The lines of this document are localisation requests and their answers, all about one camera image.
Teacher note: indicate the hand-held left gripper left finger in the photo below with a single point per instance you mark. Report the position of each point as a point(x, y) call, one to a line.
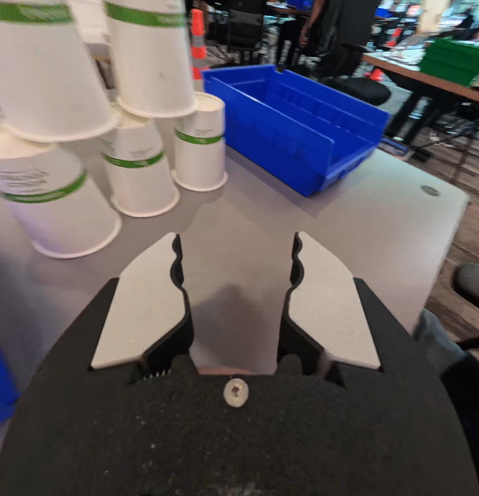
point(142, 310)

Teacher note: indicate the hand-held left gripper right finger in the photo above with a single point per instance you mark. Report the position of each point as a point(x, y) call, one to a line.
point(332, 310)

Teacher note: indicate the white paper cup green band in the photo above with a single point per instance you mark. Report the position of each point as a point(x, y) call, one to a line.
point(69, 221)
point(200, 166)
point(42, 77)
point(150, 69)
point(142, 186)

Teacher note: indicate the metal table screw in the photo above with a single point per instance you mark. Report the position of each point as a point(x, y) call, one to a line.
point(430, 190)

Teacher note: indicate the wooden desk black legs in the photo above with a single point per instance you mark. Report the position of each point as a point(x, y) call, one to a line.
point(398, 68)

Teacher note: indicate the green plastic bin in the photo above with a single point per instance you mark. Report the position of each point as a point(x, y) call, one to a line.
point(452, 62)

